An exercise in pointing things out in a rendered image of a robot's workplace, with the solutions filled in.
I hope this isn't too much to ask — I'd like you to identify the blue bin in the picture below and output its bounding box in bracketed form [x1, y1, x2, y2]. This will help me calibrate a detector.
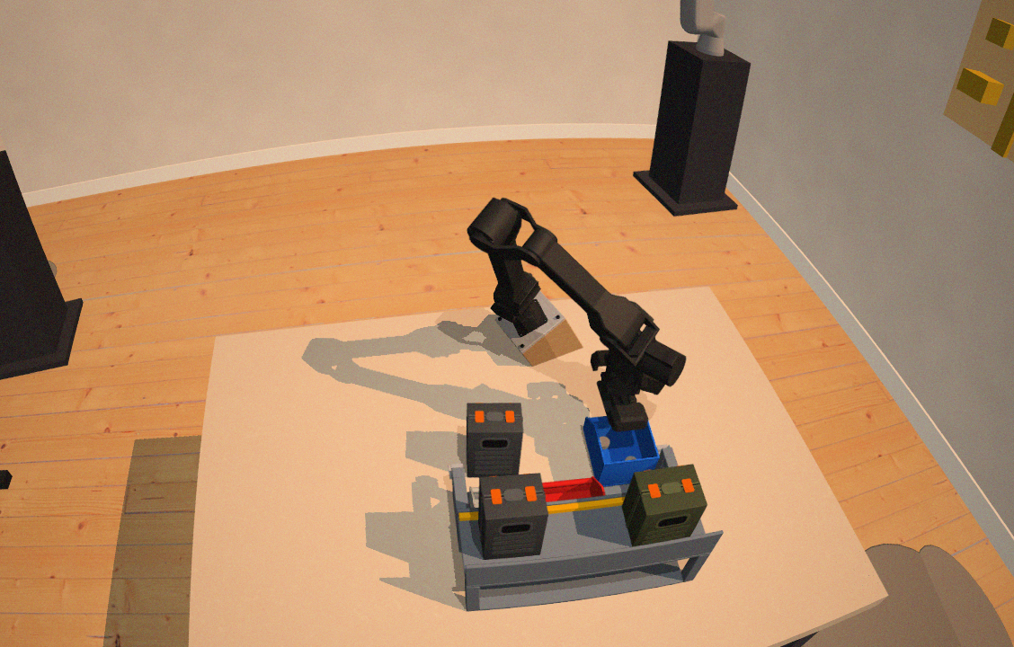
[583, 416, 660, 487]

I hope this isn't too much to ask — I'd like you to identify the red open bin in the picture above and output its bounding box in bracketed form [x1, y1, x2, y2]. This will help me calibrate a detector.
[544, 476, 605, 502]

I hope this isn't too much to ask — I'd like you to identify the yellow flat bar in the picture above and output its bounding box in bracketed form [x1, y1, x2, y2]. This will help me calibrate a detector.
[458, 497, 625, 521]

